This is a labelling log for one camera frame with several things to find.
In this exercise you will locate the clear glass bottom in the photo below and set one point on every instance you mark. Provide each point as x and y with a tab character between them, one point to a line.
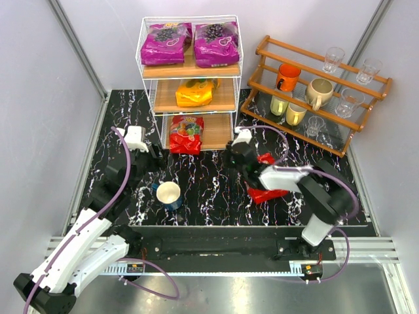
315	124

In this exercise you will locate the blue paper cup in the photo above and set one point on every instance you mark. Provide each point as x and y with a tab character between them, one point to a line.
168	194

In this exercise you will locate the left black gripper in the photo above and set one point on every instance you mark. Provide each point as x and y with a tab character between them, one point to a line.
150	154

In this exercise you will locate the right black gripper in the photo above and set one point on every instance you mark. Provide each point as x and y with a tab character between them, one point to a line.
236	154

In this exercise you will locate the beige large mug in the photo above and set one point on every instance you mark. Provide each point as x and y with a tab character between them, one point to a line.
318	93

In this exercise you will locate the light green mug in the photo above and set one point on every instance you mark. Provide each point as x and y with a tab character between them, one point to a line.
278	105

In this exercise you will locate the wooden cup rack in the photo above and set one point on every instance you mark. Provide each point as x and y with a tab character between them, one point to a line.
291	92

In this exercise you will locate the red candy bag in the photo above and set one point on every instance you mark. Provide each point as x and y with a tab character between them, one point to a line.
185	134
260	196

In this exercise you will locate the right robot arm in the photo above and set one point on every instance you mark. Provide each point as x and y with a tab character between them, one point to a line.
330	198

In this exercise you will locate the clear glass top right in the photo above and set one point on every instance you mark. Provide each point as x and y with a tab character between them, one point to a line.
369	69

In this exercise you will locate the yellow orange candy bag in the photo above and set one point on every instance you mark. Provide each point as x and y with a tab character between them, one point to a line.
196	92

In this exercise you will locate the clear glass middle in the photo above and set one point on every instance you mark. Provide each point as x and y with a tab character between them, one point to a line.
349	101

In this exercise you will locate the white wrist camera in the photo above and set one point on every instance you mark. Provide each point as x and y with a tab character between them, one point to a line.
134	138
243	135

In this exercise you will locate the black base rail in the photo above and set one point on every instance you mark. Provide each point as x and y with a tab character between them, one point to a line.
227	250

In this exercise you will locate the purple grape candy bag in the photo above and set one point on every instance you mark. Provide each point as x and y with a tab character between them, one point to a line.
166	44

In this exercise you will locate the clear glass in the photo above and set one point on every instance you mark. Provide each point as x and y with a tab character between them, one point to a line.
349	101
369	69
333	59
315	124

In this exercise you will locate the pale yellow mug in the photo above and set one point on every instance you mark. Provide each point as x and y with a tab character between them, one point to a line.
294	114

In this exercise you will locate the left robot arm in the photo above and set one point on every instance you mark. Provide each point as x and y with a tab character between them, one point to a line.
93	243

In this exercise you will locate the clear glass top left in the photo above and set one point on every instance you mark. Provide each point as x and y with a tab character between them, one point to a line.
333	59

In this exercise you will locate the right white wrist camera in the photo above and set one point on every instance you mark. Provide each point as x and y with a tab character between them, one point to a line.
243	135

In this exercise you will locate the white wire wooden shelf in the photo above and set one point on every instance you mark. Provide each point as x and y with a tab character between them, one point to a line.
191	68

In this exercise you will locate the orange mug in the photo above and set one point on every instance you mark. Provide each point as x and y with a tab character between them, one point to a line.
287	77

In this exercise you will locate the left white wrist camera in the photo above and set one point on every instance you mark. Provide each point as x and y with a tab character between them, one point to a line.
134	138

